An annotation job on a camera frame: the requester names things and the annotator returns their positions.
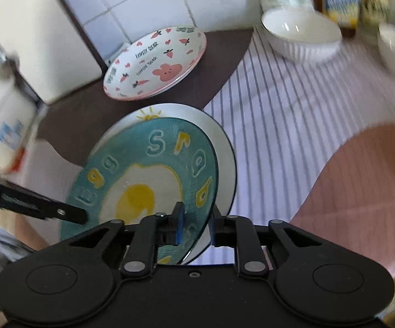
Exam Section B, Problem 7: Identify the pink cloth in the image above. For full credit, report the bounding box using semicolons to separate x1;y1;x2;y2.
288;125;395;281

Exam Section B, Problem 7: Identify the clear bottle pale label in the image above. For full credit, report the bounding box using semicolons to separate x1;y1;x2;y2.
361;0;393;39

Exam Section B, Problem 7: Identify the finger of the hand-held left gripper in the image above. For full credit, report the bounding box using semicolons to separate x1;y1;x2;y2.
0;176;88;225

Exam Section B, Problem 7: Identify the white bottle blue label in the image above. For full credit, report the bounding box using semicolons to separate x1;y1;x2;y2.
0;53;40;175

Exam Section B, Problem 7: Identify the white plate with sun print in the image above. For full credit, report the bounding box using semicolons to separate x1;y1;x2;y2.
92;103;237;265

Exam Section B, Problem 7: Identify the purple striped tablecloth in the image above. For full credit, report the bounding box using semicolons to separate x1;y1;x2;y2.
180;25;395;267

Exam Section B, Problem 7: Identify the teal fried egg plate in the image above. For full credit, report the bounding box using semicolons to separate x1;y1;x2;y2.
59;117;219;265

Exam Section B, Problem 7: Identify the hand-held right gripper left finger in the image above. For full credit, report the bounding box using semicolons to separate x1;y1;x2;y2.
69;202;185;280

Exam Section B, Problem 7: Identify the yellow label oil bottle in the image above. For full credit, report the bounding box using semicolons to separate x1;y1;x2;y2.
321;0;362;30

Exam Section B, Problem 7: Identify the white box appliance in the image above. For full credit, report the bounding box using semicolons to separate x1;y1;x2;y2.
0;0;103;105

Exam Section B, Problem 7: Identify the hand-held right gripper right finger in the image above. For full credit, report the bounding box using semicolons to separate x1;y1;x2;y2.
209;208;323;280

